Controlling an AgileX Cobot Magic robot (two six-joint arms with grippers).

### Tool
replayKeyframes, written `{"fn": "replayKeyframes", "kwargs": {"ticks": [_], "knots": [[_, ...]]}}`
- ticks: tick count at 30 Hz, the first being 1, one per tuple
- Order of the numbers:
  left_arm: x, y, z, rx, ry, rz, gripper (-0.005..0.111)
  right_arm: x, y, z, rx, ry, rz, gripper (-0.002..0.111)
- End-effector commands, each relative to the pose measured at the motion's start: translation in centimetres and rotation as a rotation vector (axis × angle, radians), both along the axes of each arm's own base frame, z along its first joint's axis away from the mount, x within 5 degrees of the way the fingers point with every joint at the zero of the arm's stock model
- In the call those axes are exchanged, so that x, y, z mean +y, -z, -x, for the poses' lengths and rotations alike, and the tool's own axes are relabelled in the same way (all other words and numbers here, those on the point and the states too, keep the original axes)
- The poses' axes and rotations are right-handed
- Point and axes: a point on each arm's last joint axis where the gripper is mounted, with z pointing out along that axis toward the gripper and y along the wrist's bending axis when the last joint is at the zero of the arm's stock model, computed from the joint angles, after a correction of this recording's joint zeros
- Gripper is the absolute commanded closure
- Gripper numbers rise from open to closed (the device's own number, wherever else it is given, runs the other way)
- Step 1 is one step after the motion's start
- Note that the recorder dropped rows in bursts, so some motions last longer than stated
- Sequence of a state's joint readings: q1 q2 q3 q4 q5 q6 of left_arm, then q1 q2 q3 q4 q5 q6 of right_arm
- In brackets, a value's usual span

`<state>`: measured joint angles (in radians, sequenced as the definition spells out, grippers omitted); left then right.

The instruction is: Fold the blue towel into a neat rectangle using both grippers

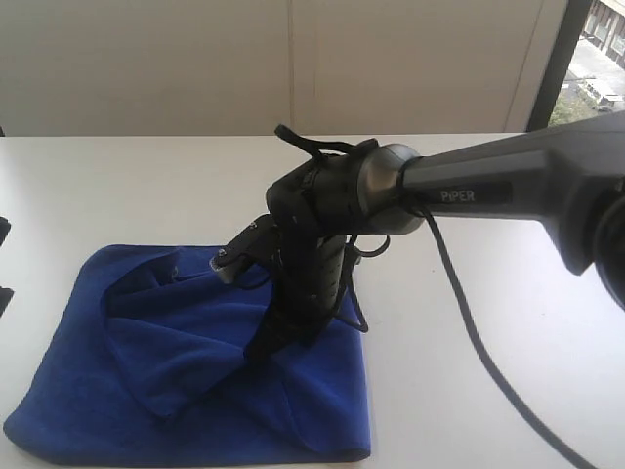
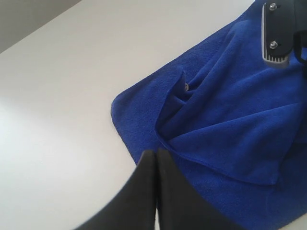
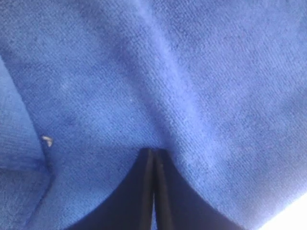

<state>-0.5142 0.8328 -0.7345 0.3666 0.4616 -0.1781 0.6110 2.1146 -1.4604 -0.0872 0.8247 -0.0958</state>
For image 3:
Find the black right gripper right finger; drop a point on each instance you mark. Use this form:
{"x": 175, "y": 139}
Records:
{"x": 177, "y": 205}

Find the blue microfiber towel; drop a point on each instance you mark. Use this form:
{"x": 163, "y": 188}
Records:
{"x": 221, "y": 85}

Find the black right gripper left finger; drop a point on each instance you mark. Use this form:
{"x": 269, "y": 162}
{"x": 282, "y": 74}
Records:
{"x": 130, "y": 205}

